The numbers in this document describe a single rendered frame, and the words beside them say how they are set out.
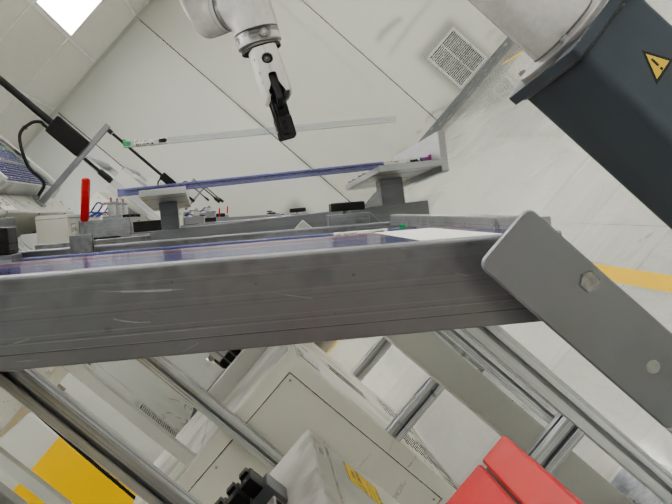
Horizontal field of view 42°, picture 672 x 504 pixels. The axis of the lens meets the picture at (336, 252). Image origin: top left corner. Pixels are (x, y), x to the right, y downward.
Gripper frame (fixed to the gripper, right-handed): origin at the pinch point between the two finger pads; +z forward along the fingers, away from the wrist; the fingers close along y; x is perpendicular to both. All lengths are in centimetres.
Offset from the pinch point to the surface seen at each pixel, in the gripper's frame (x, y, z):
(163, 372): 38, 42, 41
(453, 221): -4, -76, 24
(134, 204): 56, 409, -33
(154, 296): 24, -102, 22
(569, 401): -26, -33, 57
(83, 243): 36, -37, 13
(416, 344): -9.4, -13.6, 43.9
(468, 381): -16, -14, 53
